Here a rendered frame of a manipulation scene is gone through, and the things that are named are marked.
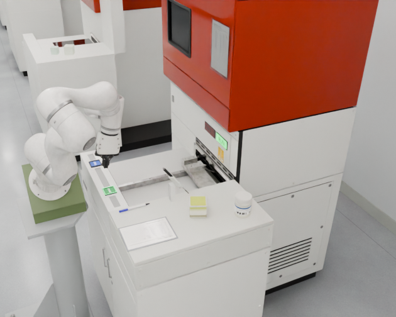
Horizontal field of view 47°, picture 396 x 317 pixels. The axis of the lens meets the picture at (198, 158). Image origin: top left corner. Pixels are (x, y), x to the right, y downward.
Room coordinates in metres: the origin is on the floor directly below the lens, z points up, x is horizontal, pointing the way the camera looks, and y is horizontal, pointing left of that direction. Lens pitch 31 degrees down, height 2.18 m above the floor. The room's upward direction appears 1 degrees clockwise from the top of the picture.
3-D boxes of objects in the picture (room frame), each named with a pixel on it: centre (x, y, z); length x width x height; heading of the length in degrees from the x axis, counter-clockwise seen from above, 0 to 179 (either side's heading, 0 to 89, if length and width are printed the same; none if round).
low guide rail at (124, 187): (2.01, 0.21, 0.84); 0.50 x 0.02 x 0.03; 116
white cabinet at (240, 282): (1.81, 0.17, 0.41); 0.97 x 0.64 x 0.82; 26
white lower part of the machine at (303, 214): (2.34, -0.32, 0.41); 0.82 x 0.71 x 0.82; 26
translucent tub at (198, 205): (1.55, 0.00, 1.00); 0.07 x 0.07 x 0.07; 2
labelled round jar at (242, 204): (1.56, -0.20, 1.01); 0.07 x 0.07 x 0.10
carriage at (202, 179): (1.97, -0.02, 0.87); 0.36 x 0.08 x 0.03; 26
